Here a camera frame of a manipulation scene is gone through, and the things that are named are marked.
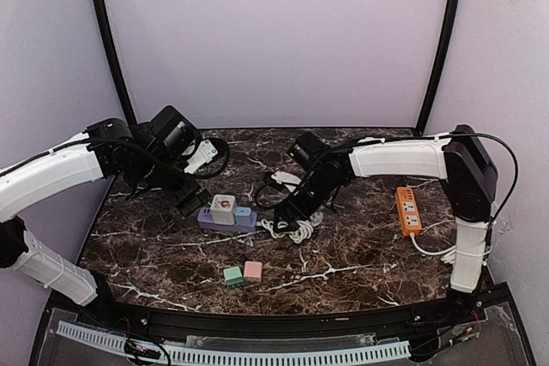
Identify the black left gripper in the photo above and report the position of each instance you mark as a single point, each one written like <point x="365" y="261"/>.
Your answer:
<point x="180" y="194"/>

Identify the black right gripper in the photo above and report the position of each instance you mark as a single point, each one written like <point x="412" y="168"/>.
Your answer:
<point x="304" y="213"/>

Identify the purple power strip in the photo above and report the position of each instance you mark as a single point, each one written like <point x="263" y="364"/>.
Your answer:
<point x="205" y="221"/>

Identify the white cube power socket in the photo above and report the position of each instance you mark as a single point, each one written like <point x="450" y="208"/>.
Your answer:
<point x="222" y="209"/>

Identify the light blue charger plug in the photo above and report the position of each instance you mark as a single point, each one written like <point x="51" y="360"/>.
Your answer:
<point x="243" y="216"/>

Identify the green charger plug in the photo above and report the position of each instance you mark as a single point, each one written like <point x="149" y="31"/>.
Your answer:
<point x="233" y="277"/>

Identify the orange power strip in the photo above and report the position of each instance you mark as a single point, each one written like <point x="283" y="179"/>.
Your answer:
<point x="408" y="212"/>

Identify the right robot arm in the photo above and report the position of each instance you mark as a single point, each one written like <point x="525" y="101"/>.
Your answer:
<point x="457" y="159"/>

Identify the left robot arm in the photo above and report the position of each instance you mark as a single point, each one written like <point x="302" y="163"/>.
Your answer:
<point x="36" y="190"/>

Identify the pink charger plug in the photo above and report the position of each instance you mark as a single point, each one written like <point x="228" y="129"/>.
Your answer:
<point x="253" y="272"/>

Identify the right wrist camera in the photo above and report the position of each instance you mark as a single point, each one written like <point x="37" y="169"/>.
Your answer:
<point x="306" y="149"/>

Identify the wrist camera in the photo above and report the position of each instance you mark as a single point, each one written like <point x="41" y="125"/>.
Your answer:
<point x="306" y="149"/>
<point x="174" y="131"/>

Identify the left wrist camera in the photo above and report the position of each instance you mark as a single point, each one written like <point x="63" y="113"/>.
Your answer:
<point x="174" y="131"/>

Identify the white slotted cable duct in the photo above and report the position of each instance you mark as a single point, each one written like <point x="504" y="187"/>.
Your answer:
<point x="218" y="351"/>

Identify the black frame post left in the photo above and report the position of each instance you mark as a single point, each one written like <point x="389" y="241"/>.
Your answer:
<point x="110" y="50"/>

